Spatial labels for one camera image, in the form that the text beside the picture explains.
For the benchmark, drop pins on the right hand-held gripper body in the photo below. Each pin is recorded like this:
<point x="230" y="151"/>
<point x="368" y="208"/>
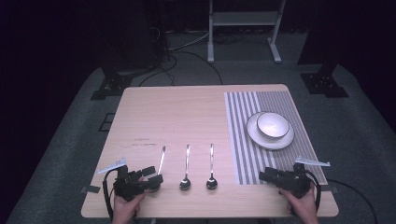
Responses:
<point x="294" y="180"/>

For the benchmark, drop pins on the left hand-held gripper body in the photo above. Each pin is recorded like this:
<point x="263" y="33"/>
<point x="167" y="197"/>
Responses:
<point x="127" y="185"/>

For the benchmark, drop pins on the metal spoon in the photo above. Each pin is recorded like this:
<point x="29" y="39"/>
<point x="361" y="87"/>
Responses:
<point x="211" y="165"/>
<point x="186" y="165"/>
<point x="161" y="160"/>

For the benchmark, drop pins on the person's left hand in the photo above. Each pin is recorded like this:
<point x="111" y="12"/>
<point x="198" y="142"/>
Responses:
<point x="126" y="208"/>

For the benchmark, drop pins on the person's right hand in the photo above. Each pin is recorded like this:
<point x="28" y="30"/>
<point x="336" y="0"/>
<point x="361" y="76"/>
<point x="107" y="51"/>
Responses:
<point x="303" y="207"/>

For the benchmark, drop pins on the white plate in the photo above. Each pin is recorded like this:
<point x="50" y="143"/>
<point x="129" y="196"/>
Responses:
<point x="264" y="143"/>

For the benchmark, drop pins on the grey striped placemat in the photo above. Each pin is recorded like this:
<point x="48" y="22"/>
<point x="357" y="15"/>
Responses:
<point x="246" y="155"/>

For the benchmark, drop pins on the grey tape strip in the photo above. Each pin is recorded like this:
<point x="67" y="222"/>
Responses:
<point x="91" y="189"/>
<point x="330" y="188"/>

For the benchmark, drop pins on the white bowl with dark rim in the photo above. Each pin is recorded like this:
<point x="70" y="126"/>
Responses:
<point x="273" y="126"/>

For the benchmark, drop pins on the black stand base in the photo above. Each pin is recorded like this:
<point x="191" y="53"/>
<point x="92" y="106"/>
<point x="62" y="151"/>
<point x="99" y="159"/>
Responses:
<point x="112" y="84"/>
<point x="323" y="84"/>

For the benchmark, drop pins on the white metal stand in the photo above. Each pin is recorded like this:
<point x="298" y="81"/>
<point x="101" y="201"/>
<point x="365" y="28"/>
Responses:
<point x="246" y="18"/>

